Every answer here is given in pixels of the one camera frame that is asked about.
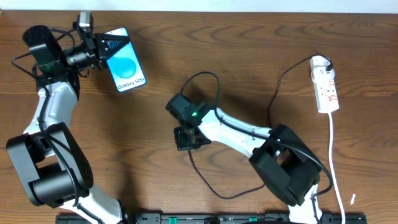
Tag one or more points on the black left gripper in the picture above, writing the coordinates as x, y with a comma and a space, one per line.
97, 49

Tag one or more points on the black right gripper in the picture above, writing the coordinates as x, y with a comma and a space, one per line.
185, 140

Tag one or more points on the blue Galaxy smartphone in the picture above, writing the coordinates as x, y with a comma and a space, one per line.
124, 65

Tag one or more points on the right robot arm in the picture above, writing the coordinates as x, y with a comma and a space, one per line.
284, 163

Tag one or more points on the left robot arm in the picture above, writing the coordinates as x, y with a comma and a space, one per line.
50, 164

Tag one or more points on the white USB charger plug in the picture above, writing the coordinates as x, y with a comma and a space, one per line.
321, 64

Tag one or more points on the white power strip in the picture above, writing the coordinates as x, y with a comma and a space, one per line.
325, 90

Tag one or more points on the small white paper scrap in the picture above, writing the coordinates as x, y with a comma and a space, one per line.
352, 199

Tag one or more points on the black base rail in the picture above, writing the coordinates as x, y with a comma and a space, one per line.
156, 218

